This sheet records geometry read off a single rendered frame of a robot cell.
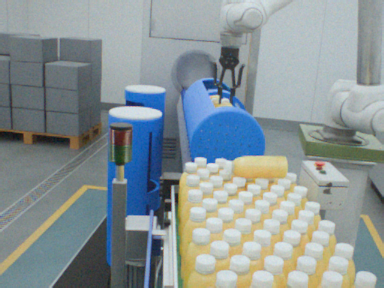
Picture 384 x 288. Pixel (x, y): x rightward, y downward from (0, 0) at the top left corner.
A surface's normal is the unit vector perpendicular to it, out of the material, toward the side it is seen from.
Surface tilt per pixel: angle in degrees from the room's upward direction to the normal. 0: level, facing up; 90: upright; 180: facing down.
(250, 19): 94
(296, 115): 90
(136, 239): 90
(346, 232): 90
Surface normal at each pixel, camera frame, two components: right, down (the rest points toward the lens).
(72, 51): -0.09, 0.26
